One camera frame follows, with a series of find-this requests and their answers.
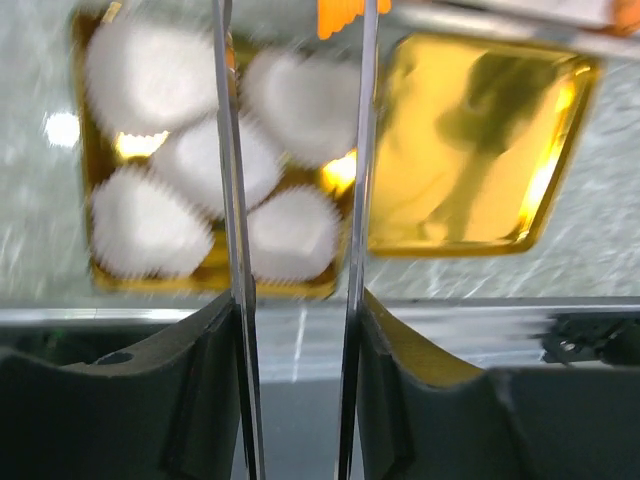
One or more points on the gold tin lid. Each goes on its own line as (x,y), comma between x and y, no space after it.
(474,137)

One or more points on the white paper cup bottom-left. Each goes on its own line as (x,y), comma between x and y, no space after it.
(141,227)

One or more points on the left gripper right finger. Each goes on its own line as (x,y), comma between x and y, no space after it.
(424,413)

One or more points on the metal tongs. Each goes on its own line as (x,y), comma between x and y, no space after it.
(243,285)

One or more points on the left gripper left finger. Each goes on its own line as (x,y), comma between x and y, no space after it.
(166,407)

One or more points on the white paper cup top-right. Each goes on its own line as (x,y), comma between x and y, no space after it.
(309,105)

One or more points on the white paper cup centre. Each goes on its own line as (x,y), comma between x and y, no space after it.
(190,161)

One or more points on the white paper cup bottom-right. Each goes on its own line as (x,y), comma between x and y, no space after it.
(293,236)

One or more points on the white paper cup top-left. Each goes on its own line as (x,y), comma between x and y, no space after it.
(143,78)

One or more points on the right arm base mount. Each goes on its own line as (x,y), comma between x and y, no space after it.
(607,337)

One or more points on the aluminium rail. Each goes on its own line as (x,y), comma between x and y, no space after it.
(303,340)

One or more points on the gold cookie tin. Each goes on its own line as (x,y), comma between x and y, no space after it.
(103,154)

